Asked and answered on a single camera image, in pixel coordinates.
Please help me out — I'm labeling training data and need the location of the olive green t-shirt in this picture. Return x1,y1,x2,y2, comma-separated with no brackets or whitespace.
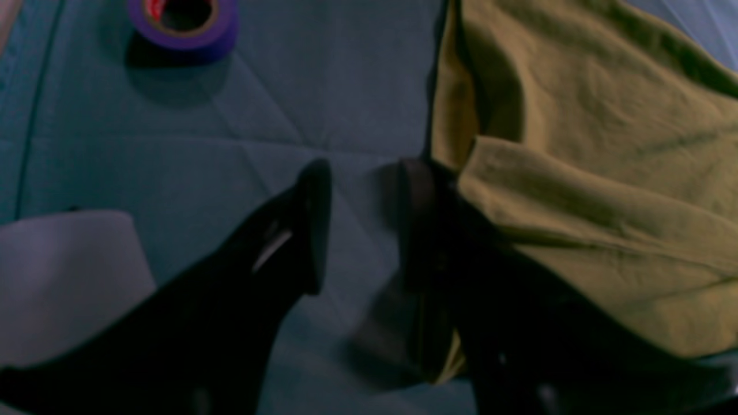
431,1,737,358

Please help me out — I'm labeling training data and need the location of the purple tape roll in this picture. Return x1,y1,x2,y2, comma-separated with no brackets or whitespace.
126,1,239,66

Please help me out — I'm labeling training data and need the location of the translucent plastic cup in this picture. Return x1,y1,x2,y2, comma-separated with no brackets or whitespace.
1,210,156,366

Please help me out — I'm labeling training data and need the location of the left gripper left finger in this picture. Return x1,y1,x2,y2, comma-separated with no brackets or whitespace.
2,159,332,414

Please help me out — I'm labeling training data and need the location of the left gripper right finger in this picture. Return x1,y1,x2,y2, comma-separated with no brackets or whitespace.
398,159,736,414

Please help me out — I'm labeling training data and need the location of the blue table cloth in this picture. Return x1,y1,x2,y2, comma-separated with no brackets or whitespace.
2,1,474,414

